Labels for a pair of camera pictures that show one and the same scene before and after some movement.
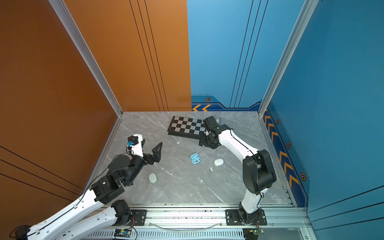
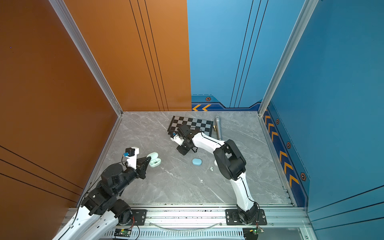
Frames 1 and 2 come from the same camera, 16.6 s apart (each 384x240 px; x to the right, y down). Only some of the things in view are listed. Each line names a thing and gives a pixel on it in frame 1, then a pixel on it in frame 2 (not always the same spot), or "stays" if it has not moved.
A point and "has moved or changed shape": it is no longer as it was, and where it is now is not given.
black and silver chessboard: x=186 y=127 stays
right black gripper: x=201 y=141 → x=183 y=152
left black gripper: x=156 y=157 → x=141 y=170
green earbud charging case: x=152 y=178 has moved or changed shape
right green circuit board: x=256 y=231 stays
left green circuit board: x=122 y=232 stays
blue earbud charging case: x=195 y=158 has moved or changed shape
